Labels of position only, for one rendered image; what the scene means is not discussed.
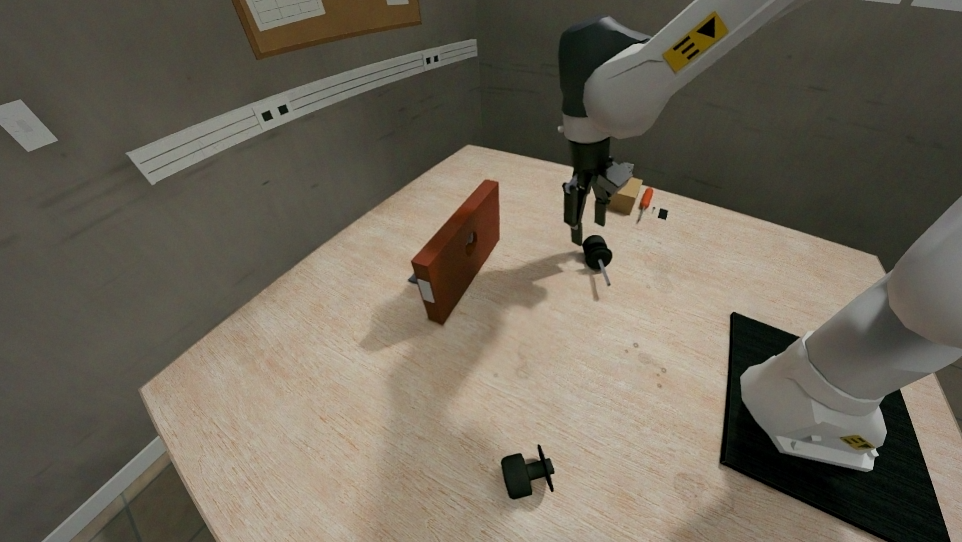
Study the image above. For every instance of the black door knob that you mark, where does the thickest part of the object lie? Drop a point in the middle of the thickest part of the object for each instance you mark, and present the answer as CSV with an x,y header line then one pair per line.
x,y
596,251
516,475

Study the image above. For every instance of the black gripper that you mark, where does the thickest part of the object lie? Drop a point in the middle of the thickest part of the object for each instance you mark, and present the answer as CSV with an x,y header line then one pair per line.
x,y
584,158

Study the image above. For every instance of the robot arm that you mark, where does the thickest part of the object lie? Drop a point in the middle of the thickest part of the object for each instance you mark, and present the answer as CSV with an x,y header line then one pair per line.
x,y
827,386

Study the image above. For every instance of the brown cardboard box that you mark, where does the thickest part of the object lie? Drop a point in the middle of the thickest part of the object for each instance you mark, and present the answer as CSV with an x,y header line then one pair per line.
x,y
624,200

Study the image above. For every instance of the orange-handled screwdriver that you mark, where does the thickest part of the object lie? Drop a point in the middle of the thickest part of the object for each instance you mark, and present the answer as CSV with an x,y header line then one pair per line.
x,y
646,200

